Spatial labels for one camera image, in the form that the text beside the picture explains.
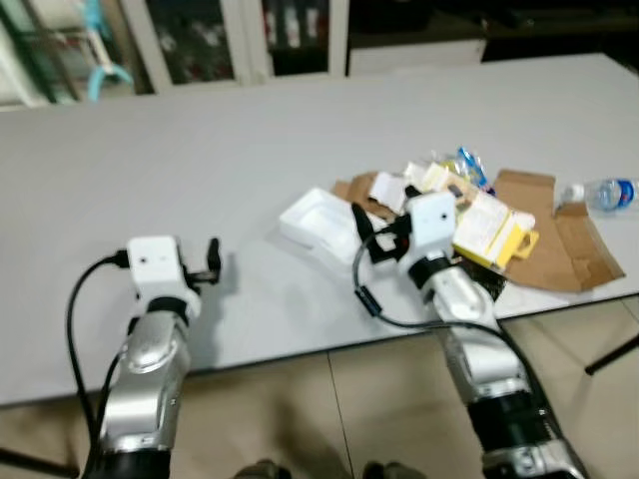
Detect teal plastic hanger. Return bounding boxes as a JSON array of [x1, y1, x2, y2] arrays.
[[78, 0, 133, 101]]

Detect black cigarette pack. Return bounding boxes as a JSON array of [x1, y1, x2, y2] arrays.
[[469, 267, 505, 298]]

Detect white framed glass cabinet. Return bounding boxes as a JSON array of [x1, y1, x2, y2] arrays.
[[0, 0, 350, 106]]

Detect cream paper box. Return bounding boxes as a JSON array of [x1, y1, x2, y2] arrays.
[[424, 165, 470, 201]]

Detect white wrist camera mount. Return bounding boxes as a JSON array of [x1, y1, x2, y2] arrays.
[[399, 192, 458, 275], [128, 237, 201, 320]]

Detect white foam tray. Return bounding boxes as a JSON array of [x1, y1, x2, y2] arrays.
[[278, 187, 365, 262]]

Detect small brown cardboard piece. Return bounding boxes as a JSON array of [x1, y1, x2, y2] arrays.
[[331, 175, 400, 223]]

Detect blue yellow plastic wrapper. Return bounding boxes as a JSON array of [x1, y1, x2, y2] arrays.
[[431, 147, 495, 196]]

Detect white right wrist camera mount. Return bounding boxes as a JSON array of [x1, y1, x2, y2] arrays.
[[399, 192, 458, 275]]

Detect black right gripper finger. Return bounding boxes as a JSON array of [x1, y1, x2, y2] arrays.
[[351, 203, 380, 262]]

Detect white low cabinet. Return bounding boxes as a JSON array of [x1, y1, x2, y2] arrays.
[[349, 40, 485, 76]]

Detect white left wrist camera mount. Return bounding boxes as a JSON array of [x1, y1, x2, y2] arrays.
[[128, 237, 201, 320]]

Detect yellow cardboard box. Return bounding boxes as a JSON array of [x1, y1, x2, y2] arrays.
[[451, 192, 541, 270]]

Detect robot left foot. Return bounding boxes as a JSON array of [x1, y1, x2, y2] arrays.
[[232, 459, 291, 479]]

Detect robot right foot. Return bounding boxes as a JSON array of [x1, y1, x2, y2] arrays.
[[361, 461, 425, 479]]

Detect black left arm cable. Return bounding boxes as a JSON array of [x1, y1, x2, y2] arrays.
[[65, 251, 133, 479]]

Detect black table leg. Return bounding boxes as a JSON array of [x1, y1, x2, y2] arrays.
[[584, 334, 639, 377], [0, 449, 81, 478]]

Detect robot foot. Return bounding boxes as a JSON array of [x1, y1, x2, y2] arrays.
[[361, 461, 425, 479], [232, 459, 291, 479]]

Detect clear plastic water bottle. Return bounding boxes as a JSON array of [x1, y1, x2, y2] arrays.
[[559, 178, 639, 213]]

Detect flat brown cardboard sheet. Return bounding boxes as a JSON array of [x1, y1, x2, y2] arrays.
[[494, 170, 628, 293]]

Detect small white box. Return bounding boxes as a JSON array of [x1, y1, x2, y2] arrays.
[[367, 172, 410, 213]]

